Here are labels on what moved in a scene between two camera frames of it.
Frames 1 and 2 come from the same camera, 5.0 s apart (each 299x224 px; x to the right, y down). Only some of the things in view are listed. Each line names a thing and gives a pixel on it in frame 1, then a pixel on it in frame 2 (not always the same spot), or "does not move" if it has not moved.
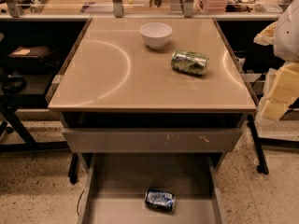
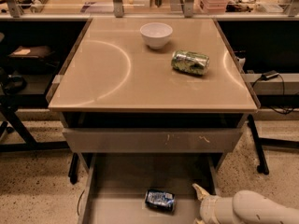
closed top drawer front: (152, 140) does not move
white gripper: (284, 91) to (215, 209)
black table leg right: (262, 166) does not move
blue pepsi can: (160, 200) does not move
